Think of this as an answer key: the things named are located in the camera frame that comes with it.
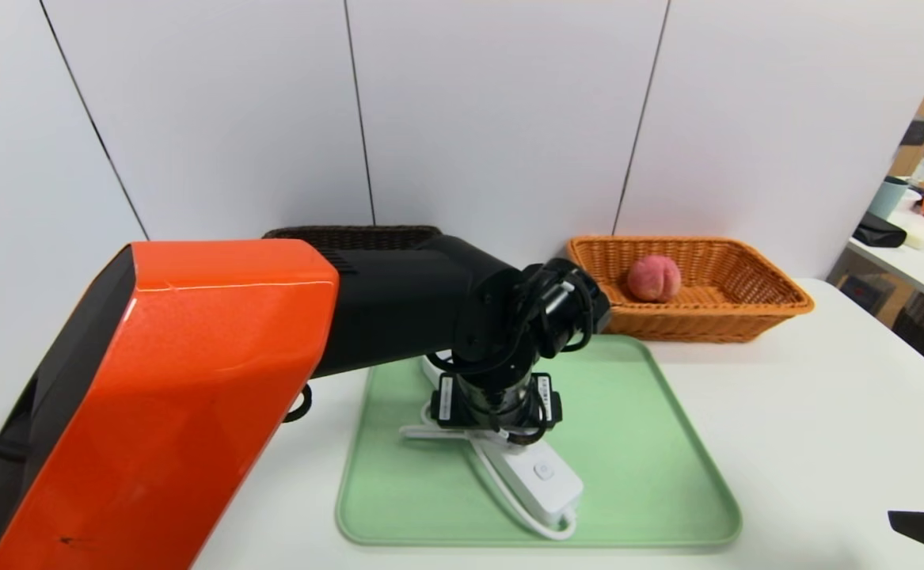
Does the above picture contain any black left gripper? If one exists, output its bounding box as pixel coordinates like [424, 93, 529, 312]
[430, 363, 563, 433]

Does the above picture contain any white power strip with cable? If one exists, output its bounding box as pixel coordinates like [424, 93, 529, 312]
[398, 352, 585, 542]

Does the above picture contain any red peach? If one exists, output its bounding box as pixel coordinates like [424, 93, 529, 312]
[627, 254, 683, 303]

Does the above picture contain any dark brown wicker basket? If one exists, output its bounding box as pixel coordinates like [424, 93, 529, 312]
[262, 225, 443, 253]

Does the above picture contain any orange wicker basket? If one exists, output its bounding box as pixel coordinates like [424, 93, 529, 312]
[566, 235, 816, 344]

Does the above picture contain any light green plastic tray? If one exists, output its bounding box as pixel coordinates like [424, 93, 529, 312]
[336, 333, 743, 549]

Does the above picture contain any black pouch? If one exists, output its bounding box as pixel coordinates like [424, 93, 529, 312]
[852, 211, 908, 249]

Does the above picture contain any teal cup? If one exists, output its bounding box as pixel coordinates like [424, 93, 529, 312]
[867, 176, 910, 221]

